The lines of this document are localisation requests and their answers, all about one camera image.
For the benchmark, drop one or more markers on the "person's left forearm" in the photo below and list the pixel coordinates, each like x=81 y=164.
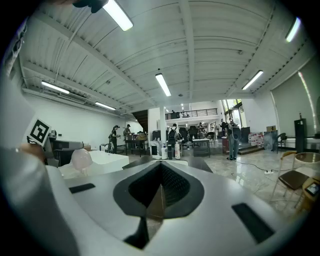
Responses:
x=32 y=151

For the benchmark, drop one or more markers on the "wooden table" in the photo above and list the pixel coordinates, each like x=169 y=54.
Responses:
x=308 y=202

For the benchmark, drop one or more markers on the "white bottle with blue pump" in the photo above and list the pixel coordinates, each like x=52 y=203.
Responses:
x=164 y=152

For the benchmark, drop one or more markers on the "white power strip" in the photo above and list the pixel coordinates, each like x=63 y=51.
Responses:
x=268 y=172

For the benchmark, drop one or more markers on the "white table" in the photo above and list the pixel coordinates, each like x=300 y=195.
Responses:
x=201 y=140

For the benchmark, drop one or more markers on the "grey panel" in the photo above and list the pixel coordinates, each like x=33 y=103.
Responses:
x=270 y=141

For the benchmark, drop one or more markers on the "black chair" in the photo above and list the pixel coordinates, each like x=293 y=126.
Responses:
x=281 y=140

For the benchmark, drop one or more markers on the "cardboard box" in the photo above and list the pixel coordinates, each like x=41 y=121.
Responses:
x=271 y=128

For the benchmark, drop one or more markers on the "round glass table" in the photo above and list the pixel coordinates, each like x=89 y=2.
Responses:
x=307 y=160

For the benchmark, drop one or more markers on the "stack of red white boxes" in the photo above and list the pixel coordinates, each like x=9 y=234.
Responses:
x=256 y=138

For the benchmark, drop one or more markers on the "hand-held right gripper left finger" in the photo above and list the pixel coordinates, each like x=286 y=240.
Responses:
x=100 y=207

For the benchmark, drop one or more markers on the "marble pedestal with black square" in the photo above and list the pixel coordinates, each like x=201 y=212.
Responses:
x=159 y=147

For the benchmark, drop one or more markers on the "dark work table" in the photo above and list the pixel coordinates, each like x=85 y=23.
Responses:
x=135 y=141

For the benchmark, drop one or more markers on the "black tower cabinet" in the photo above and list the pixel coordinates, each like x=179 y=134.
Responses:
x=300 y=135

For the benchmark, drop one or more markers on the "white bottle with pink label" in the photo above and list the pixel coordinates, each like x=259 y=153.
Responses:
x=177 y=151

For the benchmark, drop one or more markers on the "pink translucent round object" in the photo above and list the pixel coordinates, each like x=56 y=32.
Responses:
x=81 y=160

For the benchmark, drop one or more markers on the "chair with brown seat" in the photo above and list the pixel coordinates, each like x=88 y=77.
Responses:
x=293 y=180

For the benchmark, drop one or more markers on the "ceiling tube light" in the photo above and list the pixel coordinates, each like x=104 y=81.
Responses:
x=55 y=87
x=163 y=84
x=252 y=80
x=118 y=15
x=105 y=106
x=293 y=30

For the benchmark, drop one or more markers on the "green-rimmed soap dish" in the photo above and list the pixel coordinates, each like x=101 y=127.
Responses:
x=157 y=157

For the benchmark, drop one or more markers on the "black tablet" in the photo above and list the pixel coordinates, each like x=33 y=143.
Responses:
x=312 y=189

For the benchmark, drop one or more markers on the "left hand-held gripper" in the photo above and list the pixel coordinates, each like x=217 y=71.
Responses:
x=38 y=131

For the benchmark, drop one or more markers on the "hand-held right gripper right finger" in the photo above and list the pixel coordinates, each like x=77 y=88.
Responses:
x=220 y=200

